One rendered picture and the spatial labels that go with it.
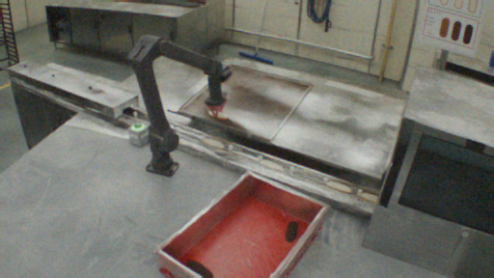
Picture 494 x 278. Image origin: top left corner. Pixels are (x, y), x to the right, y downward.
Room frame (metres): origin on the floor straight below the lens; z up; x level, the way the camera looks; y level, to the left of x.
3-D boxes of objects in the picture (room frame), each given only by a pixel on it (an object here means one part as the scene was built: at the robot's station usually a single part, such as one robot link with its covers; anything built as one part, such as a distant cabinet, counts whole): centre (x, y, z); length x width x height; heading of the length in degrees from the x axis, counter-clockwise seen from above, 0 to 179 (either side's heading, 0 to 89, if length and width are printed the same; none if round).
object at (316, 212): (0.73, -0.02, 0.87); 0.49 x 0.34 x 0.10; 147
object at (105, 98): (1.83, 1.15, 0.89); 1.25 x 0.18 x 0.09; 62
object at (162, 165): (1.13, 0.33, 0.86); 0.12 x 0.09 x 0.08; 75
